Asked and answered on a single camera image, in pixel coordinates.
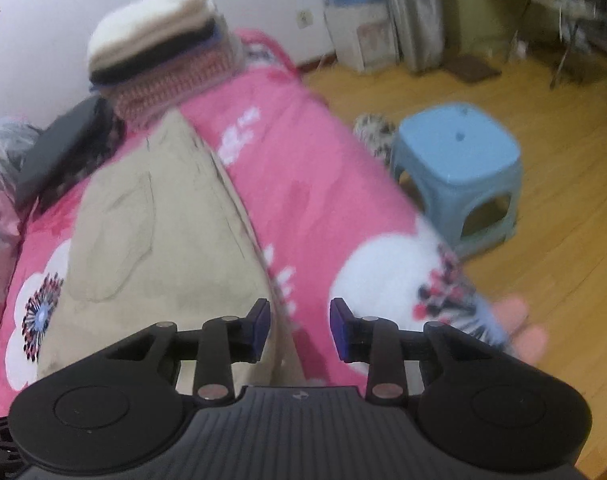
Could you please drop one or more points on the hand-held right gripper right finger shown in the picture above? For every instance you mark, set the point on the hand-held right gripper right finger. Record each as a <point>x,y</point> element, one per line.
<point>339,330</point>

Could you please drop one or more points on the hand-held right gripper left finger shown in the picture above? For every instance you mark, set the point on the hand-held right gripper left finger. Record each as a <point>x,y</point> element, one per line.
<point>261,330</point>

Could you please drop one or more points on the beige pants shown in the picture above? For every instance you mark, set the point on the beige pants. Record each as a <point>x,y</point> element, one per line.
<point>158,240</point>

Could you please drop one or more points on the pink floral bed blanket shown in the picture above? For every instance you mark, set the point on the pink floral bed blanket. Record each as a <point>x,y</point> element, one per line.
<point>308,170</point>

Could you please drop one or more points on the person's bare foot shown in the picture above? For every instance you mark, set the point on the person's bare foot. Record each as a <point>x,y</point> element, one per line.
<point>526,342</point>

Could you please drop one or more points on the spotted slipper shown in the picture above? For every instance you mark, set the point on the spotted slipper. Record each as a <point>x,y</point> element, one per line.
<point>376,132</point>

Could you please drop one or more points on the light blue plastic stool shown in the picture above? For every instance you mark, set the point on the light blue plastic stool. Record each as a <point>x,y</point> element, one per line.
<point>453,145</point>

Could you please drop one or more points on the pink patterned folded blanket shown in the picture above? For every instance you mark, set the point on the pink patterned folded blanket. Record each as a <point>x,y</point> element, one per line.
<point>173,85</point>

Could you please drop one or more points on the dark grey folded garment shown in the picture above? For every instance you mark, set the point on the dark grey folded garment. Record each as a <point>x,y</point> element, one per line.
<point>58,140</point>

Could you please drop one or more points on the black folded garment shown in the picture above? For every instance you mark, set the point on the black folded garment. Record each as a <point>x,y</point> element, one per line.
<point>148,67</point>

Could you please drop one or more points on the brown floor mat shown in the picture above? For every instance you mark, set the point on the brown floor mat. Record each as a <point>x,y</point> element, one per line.
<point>471,69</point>

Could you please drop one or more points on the blue folded garment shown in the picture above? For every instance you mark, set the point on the blue folded garment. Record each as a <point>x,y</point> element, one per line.
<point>218,37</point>

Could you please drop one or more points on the cream folded garment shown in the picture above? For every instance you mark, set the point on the cream folded garment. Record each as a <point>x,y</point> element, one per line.
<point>153,51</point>

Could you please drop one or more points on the grey curtain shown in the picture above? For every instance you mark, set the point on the grey curtain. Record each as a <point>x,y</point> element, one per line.
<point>413,10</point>

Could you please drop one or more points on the white folded sweater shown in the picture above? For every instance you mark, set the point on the white folded sweater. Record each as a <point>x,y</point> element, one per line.
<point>143,20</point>

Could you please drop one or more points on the white wall socket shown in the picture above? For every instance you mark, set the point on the white wall socket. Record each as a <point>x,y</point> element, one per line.
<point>306,18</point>

